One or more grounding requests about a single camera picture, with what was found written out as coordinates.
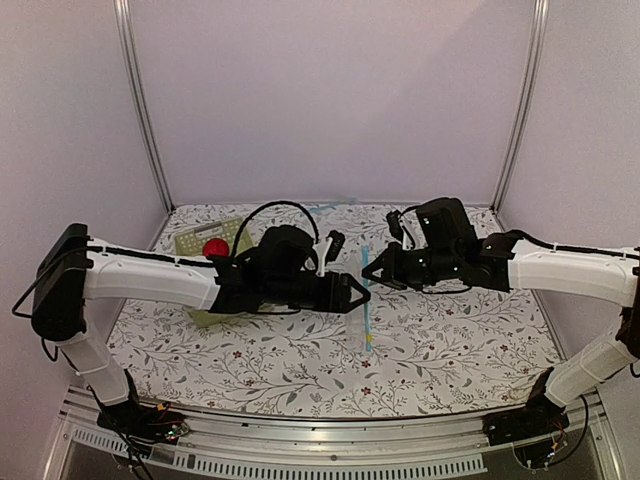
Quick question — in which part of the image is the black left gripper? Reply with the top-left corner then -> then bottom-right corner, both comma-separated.
264,271 -> 371,314

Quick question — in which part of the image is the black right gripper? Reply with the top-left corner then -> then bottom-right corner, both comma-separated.
361,242 -> 459,293

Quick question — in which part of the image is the clear blue zip top bag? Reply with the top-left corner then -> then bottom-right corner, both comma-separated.
344,245 -> 373,355

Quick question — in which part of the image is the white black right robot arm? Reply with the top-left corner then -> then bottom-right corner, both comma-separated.
362,197 -> 639,445

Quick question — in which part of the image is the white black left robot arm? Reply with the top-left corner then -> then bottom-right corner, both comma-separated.
11,223 -> 370,444

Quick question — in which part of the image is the spare clear blue zip bag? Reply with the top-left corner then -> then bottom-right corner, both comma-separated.
308,198 -> 359,214

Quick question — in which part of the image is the floral patterned table mat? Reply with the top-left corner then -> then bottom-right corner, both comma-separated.
102,201 -> 571,419

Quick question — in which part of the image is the red apple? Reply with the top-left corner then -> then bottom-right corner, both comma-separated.
202,238 -> 230,258

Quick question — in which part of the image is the light green perforated plastic basket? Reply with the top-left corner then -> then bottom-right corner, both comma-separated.
174,217 -> 249,328

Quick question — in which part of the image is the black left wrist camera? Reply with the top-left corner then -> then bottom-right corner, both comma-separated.
314,230 -> 345,277

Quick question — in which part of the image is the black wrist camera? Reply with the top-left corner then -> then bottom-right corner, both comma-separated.
314,230 -> 345,277
386,210 -> 416,251

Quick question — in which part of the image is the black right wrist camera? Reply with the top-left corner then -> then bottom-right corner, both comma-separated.
386,210 -> 416,251

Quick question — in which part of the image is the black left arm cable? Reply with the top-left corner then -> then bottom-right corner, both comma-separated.
230,200 -> 321,259

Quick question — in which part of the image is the aluminium front rail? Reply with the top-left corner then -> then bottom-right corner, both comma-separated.
43,387 -> 627,479

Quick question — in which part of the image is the right aluminium frame post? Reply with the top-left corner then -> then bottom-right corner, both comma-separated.
491,0 -> 550,216

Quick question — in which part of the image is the aluminium frame post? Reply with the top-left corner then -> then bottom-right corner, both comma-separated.
113,0 -> 176,214
491,0 -> 550,216

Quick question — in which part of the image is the left aluminium frame post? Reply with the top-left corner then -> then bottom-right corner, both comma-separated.
113,0 -> 176,214

